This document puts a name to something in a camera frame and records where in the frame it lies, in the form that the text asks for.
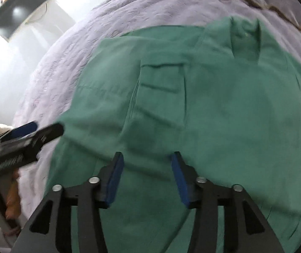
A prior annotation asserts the person's left hand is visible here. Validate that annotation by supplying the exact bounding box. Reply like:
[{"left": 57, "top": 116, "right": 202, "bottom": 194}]
[{"left": 0, "top": 171, "right": 22, "bottom": 224}]

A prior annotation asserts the beige patterned cloth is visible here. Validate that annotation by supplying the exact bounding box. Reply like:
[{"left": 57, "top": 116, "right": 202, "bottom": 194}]
[{"left": 153, "top": 0, "right": 301, "bottom": 45}]

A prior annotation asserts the wall-mounted television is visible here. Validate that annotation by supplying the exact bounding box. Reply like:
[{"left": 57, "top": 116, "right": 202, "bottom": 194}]
[{"left": 0, "top": 0, "right": 62, "bottom": 42}]

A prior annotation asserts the green shirt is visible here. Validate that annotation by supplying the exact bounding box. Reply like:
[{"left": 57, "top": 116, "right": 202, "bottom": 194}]
[{"left": 43, "top": 16, "right": 301, "bottom": 253}]

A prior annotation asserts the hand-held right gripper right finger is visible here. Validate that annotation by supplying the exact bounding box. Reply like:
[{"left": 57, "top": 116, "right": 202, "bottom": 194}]
[{"left": 169, "top": 151, "right": 285, "bottom": 253}]

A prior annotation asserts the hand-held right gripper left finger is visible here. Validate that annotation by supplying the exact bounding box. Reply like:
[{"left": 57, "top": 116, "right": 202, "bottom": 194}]
[{"left": 13, "top": 151, "right": 126, "bottom": 253}]

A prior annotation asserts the lavender textured bedspread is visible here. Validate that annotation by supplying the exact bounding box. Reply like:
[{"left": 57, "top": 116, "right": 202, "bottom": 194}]
[{"left": 11, "top": 0, "right": 301, "bottom": 253}]

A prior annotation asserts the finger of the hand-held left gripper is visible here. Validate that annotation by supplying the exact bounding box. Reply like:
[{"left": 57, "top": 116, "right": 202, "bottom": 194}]
[
  {"left": 25, "top": 122, "right": 65, "bottom": 153},
  {"left": 0, "top": 121, "right": 39, "bottom": 145}
]

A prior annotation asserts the thin television cable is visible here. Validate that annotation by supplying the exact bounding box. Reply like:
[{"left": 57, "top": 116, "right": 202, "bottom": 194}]
[{"left": 26, "top": 1, "right": 49, "bottom": 25}]

